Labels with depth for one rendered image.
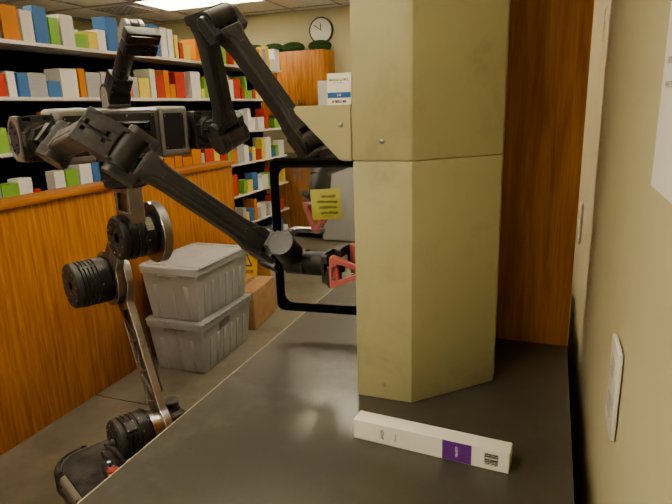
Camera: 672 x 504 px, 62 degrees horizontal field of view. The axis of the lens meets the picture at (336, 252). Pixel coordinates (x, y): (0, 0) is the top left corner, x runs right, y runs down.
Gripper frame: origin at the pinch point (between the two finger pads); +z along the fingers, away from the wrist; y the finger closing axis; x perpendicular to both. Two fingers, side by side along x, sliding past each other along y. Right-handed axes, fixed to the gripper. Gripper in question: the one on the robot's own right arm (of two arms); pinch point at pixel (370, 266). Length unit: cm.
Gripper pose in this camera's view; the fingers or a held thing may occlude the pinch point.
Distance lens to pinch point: 119.4
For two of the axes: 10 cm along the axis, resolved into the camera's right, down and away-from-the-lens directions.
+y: 3.8, -2.4, 9.0
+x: 0.4, 9.7, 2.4
